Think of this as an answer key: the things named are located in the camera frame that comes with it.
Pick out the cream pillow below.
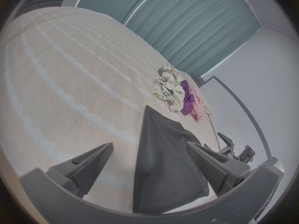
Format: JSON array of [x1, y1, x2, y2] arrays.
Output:
[[179, 71, 213, 116]]

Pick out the purple garment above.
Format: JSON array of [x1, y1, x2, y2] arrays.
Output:
[[180, 79, 196, 117]]

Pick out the bed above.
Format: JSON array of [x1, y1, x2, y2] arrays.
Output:
[[0, 6, 274, 215]]

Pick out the dark chest of drawers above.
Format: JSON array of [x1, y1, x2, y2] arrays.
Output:
[[15, 0, 66, 19]]

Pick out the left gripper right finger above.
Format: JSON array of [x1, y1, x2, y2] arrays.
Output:
[[186, 141, 251, 194]]

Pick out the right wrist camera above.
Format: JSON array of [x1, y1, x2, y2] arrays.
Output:
[[241, 145, 256, 164]]

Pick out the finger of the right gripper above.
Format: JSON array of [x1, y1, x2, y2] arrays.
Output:
[[217, 132, 235, 149], [204, 144, 219, 153]]

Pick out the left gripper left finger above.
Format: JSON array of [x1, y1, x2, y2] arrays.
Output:
[[48, 142, 114, 196]]

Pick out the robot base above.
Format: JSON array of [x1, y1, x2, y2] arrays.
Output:
[[255, 183, 281, 222]]

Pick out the blue-green curtain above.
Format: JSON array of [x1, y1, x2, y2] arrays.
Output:
[[76, 0, 162, 25], [125, 0, 262, 78]]

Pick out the pink garment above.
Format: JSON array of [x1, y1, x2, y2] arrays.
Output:
[[190, 87, 206, 122]]

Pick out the white printed pyjama garment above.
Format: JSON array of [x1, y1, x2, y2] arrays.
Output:
[[152, 63, 185, 113]]

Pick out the black T-shirt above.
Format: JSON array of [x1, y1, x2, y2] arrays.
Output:
[[132, 105, 210, 214]]

